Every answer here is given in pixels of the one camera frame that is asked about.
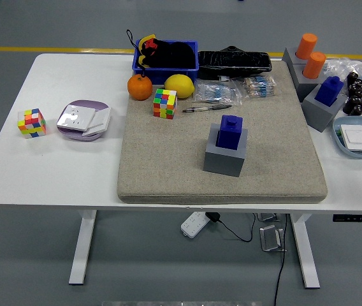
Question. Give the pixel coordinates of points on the blue square seal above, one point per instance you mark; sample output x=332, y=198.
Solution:
x=327, y=92
x=228, y=134

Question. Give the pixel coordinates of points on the grey cube seal holder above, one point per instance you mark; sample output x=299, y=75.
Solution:
x=315, y=111
x=222, y=164
x=291, y=55
x=297, y=78

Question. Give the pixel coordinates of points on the orange cylinder seal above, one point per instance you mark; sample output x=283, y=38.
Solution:
x=306, y=46
x=314, y=65

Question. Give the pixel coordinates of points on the grey-brown mat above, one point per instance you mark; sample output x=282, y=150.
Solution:
x=168, y=159

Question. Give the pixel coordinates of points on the clear ballpoint pen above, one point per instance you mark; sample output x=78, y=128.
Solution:
x=206, y=108

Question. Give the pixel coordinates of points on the black-edged puzzle cube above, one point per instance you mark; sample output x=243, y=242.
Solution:
x=165, y=103

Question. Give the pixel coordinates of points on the yellow lemon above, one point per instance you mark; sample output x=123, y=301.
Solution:
x=179, y=86

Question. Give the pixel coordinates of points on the bag of blue resistors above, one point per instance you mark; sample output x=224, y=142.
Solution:
x=216, y=92

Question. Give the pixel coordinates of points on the white power strip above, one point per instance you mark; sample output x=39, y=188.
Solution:
x=193, y=224

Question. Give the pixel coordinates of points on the orange fruit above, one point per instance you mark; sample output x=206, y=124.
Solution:
x=140, y=87

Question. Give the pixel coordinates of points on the blue plastic bin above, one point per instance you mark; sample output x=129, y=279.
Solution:
x=165, y=75

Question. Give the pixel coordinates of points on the black pouch with yellow trim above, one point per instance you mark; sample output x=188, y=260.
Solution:
x=171, y=55

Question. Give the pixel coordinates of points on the bag of tan resistors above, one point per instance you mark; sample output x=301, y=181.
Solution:
x=259, y=86

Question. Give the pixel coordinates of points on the black plastic-wrapped long object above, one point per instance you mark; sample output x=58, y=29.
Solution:
x=232, y=62

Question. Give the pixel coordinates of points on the purple plate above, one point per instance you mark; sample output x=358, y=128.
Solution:
x=88, y=104

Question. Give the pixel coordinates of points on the white table leg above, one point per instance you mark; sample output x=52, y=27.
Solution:
x=303, y=255
x=83, y=248

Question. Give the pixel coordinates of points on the white-edged puzzle cube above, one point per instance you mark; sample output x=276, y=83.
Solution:
x=31, y=124

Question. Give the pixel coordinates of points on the light blue plate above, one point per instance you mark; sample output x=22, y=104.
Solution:
x=359, y=121

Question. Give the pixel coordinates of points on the dark brown cylinder pieces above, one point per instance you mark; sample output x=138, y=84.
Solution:
x=356, y=95

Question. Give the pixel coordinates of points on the crumpled clear plastic bag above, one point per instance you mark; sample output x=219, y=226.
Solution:
x=343, y=65

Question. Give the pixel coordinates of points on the black table control panel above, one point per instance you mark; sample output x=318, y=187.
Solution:
x=359, y=218

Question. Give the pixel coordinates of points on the white wall switch panel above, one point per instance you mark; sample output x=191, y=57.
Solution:
x=99, y=119
x=359, y=137

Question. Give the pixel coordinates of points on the small metal bracket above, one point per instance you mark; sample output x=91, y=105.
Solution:
x=267, y=217

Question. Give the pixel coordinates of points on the white wall socket panel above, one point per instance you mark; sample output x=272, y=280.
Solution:
x=74, y=118

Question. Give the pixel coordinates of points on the large metal bracket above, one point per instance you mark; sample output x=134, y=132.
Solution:
x=270, y=239

